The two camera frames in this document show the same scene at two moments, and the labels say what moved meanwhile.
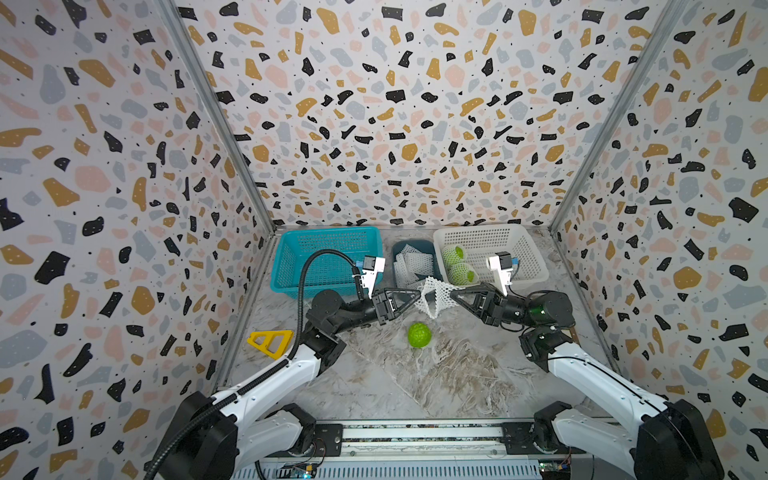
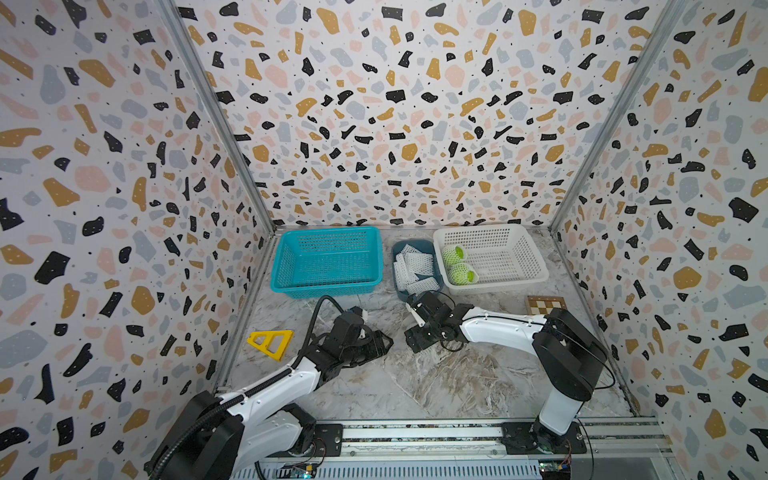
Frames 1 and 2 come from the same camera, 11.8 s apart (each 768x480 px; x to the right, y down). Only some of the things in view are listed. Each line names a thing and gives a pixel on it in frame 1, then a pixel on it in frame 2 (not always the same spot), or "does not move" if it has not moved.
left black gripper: (380, 307) → (377, 345)
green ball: (462, 275) does not move
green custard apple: (467, 276) does not move
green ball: (453, 254) does not move
